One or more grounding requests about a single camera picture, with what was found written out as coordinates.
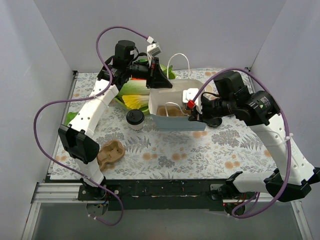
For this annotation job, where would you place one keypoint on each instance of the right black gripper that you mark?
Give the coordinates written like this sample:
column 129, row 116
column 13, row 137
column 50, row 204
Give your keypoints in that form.
column 207, row 110

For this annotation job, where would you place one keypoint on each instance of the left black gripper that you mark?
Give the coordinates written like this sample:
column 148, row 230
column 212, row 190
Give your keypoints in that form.
column 153, row 72

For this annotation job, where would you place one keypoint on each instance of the brown pulp cup carrier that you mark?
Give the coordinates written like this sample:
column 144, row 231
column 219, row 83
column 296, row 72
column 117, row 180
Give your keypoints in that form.
column 110, row 153
column 172, row 111

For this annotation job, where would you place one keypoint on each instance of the white paper bag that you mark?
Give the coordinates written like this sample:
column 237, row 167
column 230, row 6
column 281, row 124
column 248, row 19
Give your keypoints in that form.
column 173, row 96

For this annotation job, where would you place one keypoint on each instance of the black coffee lid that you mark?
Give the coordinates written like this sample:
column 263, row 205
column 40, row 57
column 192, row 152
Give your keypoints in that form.
column 214, row 122
column 135, row 116

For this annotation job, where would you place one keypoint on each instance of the white paper coffee cup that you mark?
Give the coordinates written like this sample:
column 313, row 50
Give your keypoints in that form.
column 137, row 128

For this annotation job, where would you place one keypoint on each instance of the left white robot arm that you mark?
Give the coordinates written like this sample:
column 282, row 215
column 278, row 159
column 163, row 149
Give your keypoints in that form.
column 76, row 136

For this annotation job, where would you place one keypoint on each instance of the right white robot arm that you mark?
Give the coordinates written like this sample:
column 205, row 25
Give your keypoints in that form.
column 293, row 176

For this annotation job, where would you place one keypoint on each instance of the small bok choy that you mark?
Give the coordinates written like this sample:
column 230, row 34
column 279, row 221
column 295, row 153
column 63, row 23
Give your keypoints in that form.
column 169, row 72

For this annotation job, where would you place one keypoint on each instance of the long green napa cabbage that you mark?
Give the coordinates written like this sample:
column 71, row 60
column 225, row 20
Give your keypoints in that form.
column 134, row 87

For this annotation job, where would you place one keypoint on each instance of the stacked white paper cup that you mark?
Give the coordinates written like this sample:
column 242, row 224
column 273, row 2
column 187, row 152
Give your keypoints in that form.
column 209, row 92

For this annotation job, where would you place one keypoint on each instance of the yellow napa cabbage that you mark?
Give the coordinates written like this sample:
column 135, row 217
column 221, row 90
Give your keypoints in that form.
column 135, row 101

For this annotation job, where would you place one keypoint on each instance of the floral table mat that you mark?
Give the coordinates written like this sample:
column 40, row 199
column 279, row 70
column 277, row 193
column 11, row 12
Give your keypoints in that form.
column 154, row 154

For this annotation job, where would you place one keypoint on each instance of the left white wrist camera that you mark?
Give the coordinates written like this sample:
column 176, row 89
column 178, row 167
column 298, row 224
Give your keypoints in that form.
column 153, row 50

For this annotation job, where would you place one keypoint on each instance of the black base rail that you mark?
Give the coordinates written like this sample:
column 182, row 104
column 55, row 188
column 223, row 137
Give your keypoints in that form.
column 173, row 194

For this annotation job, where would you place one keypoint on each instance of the aluminium frame rail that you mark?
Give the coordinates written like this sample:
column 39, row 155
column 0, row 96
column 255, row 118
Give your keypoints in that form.
column 59, row 192

